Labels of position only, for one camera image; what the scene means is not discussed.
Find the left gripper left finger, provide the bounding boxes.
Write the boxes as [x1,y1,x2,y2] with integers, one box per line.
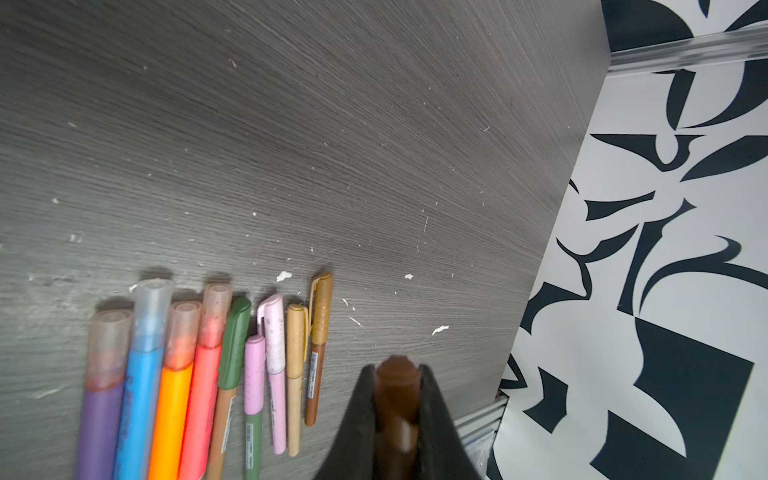
[315,365,376,480]

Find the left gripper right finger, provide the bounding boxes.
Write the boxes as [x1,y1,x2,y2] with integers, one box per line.
[416,364,480,479]

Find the ochre capped brown pen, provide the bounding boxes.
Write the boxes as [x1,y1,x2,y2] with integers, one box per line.
[305,272,334,427]

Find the tan pen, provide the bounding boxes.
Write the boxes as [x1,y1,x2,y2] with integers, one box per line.
[286,304,310,457]

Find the green capped brown pen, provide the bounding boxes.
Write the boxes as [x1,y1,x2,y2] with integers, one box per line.
[206,297,252,480]

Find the red marker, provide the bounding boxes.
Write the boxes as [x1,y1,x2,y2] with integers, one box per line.
[178,283,233,480]

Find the orange marker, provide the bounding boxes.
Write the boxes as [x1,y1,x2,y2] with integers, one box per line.
[147,301,202,479]

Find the blue marker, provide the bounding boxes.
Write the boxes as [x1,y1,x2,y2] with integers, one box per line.
[113,279,173,479]

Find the purple marker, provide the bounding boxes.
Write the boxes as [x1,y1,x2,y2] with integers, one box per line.
[75,310,133,479]

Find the aluminium front rail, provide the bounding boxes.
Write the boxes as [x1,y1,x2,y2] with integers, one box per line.
[454,392,508,479]

